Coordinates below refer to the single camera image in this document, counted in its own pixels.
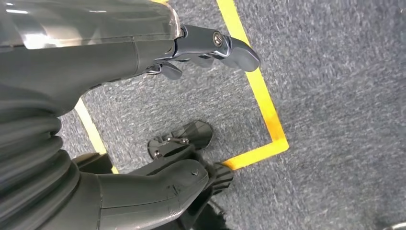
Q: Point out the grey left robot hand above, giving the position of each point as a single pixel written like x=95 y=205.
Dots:
x=79 y=63

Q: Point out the yellow floor tape square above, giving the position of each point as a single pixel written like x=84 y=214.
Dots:
x=263 y=101

